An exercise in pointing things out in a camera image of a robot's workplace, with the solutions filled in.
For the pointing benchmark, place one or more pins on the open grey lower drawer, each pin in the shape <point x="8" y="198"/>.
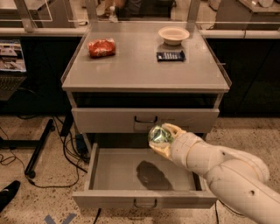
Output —
<point x="139" y="178"/>

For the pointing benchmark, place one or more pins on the grey drawer cabinet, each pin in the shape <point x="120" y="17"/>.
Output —
<point x="133" y="78"/>

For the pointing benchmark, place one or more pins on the green soda can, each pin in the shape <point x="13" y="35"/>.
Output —
<point x="159" y="135"/>

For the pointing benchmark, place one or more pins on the black stand leg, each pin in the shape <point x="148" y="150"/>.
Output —
<point x="37" y="145"/>

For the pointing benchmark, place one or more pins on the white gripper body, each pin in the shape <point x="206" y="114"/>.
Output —
<point x="183" y="147"/>

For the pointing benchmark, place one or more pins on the clear water bottle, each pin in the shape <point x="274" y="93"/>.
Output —
<point x="113" y="17"/>

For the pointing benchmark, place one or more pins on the seated person in background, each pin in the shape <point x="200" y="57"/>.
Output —
<point x="138" y="8"/>

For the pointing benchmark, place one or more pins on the black shoe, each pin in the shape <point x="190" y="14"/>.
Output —
<point x="8" y="194"/>

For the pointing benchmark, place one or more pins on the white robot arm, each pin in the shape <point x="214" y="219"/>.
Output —
<point x="235" y="177"/>

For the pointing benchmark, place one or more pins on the dark blue snack packet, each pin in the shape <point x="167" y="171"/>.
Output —
<point x="171" y="56"/>

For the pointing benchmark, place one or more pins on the red chip bag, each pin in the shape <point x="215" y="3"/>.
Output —
<point x="101" y="47"/>

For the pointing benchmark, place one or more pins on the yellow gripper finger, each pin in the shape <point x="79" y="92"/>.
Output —
<point x="163" y="149"/>
<point x="174" y="131"/>

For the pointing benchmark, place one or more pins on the white paper bowl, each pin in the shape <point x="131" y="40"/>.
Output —
<point x="173" y="35"/>

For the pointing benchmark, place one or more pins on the closed grey upper drawer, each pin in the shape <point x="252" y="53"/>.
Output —
<point x="141" y="120"/>

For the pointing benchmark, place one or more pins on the laptop on left desk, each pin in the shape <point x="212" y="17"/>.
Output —
<point x="12" y="67"/>

